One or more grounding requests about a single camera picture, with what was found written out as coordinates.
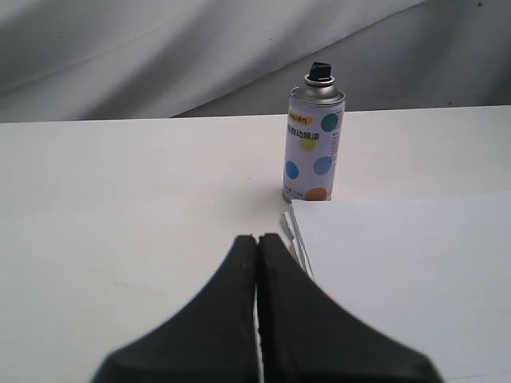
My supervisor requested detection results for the white paper stack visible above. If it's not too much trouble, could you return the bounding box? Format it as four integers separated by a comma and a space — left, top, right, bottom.
286, 192, 510, 382

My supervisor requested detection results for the white spray paint can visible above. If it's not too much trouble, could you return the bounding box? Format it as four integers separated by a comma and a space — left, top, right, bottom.
283, 62, 346, 202

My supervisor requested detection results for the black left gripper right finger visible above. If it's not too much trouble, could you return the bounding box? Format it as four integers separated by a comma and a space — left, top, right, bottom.
256, 234, 435, 382

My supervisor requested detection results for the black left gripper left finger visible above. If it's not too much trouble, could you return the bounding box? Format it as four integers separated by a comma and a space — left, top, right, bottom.
97, 235, 259, 382

